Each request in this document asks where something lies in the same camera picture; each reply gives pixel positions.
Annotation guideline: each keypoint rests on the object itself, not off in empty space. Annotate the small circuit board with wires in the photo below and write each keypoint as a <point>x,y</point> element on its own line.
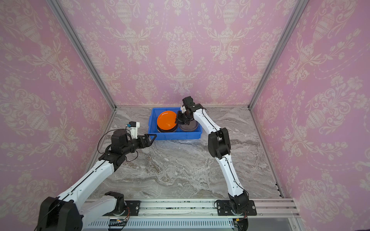
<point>117,224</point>

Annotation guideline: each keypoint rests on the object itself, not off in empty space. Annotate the right aluminium corner post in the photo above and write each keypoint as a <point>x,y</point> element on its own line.
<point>286,34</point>

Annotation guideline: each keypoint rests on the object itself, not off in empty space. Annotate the blue plastic bin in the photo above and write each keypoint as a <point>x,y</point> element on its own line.
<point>176,135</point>

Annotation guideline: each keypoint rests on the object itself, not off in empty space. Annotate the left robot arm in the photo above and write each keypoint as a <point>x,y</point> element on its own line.
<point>68,212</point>

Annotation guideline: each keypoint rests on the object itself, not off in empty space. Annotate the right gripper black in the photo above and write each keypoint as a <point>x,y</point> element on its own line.
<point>179,119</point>

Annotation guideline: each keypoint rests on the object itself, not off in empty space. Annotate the black round plate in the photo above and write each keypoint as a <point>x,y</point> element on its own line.
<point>169,130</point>

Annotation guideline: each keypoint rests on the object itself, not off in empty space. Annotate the orange plate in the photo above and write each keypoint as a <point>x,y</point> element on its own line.
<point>166,120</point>

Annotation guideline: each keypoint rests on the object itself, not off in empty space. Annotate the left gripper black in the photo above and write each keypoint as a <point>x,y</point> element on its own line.
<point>148,143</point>

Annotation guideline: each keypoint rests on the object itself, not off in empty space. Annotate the aluminium mounting rail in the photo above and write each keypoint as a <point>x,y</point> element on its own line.
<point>273,214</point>

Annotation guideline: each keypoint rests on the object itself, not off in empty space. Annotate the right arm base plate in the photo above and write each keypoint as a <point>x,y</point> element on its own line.
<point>227,208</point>

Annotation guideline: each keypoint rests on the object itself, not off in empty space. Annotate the aluminium corner post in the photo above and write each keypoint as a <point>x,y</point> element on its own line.
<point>71,33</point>
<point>286,34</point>

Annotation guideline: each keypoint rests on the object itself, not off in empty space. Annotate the brownish glass plate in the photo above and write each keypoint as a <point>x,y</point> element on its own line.
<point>191,127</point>

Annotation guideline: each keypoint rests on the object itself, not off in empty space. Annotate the left aluminium corner post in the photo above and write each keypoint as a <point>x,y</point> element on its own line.
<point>71,33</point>

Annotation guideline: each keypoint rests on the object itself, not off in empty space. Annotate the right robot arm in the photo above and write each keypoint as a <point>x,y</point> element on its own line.
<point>219,147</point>

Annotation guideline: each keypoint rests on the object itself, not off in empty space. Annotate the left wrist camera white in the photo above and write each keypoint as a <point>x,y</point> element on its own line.
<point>133,127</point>

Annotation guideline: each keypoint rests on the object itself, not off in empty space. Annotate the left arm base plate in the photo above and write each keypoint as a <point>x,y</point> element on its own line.
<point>126,208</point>

